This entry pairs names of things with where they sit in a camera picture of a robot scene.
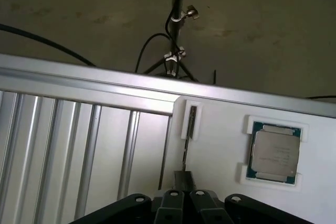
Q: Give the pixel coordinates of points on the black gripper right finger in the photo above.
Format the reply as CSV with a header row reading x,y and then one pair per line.
x,y
202,208

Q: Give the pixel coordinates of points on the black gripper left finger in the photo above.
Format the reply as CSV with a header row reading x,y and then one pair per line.
x,y
170,208

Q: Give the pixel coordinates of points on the white parts rack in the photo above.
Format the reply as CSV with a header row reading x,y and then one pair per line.
x,y
223,155

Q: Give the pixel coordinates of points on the silver CPU chip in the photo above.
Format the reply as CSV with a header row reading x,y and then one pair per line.
x,y
275,153

